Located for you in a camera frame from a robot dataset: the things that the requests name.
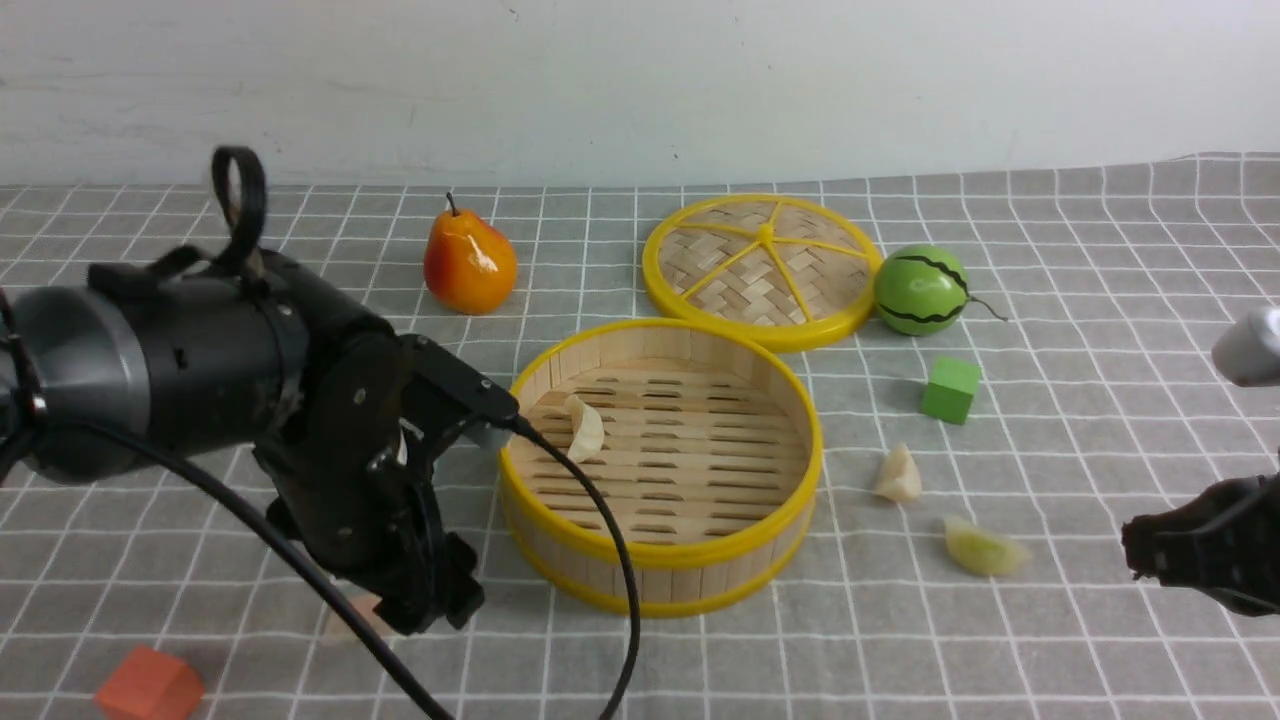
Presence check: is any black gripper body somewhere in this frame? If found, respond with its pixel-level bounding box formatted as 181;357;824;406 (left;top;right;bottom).
253;300;430;585

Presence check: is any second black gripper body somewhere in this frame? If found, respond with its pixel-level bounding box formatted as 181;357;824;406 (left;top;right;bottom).
1121;475;1279;618

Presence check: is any orange yellow toy pear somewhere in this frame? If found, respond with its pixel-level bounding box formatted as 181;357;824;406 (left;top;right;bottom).
422;193;518;316

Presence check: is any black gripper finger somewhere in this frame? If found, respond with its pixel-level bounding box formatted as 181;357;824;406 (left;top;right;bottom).
370;455;485;635

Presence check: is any pinkish white dumpling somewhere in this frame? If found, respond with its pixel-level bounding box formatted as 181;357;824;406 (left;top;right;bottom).
325;596;387;641

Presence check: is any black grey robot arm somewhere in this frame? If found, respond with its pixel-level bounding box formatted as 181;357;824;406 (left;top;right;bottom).
12;250;485;635

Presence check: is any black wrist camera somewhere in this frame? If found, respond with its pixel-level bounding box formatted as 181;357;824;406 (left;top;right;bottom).
399;334;518;452

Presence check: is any cream white dumpling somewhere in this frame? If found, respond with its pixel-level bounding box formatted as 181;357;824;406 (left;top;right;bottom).
872;443;923;503

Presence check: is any yellow rimmed bamboo steamer tray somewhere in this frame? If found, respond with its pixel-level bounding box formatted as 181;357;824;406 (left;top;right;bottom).
509;318;823;618

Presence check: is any yellow rimmed woven steamer lid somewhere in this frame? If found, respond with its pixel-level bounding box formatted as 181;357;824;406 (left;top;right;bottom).
640;193;882;354

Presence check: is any second black grey robot arm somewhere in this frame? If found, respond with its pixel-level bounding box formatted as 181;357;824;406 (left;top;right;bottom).
1120;307;1279;618

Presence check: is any orange wooden block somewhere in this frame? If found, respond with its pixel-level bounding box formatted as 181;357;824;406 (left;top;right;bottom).
93;646;205;719

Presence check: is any small green toy watermelon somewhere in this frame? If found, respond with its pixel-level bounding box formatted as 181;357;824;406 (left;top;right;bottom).
873;243;1010;337

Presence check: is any green wooden cube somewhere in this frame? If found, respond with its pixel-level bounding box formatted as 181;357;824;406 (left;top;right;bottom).
920;356;982;427

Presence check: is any yellowish green dumpling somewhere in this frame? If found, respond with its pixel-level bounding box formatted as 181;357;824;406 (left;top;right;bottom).
943;516;1033;577

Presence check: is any black cable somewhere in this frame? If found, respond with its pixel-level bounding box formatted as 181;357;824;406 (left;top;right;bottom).
0;145;643;720

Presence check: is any grey checked tablecloth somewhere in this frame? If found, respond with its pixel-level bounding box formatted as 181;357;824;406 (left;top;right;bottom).
1;154;1277;719

